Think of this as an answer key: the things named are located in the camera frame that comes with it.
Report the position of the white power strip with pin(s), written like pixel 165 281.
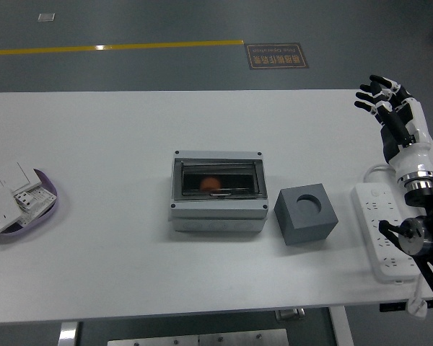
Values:
pixel 373 216

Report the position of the metal table bracket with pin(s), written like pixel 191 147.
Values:
pixel 290 314

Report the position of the white table leg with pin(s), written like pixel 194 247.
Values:
pixel 341 329
pixel 68 333

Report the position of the small silver floor plate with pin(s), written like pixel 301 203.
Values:
pixel 46 17

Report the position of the grey cube with round hole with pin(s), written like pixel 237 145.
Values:
pixel 303 227

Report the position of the black table control panel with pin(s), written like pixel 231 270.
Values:
pixel 393 308

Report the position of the large white socket panel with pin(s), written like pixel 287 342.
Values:
pixel 0 212

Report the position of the grey electrical box with lid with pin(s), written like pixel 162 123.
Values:
pixel 216 212

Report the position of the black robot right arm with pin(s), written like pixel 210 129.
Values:
pixel 415 234

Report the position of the purple plastic tray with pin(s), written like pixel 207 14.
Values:
pixel 51 185

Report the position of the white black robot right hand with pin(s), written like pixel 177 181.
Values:
pixel 415 155

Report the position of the white socket module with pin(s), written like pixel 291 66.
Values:
pixel 30 198

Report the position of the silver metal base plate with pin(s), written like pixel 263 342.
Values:
pixel 198 339

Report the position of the white switch panel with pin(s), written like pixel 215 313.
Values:
pixel 16 174

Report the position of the orange cylinder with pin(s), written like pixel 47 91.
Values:
pixel 210 183

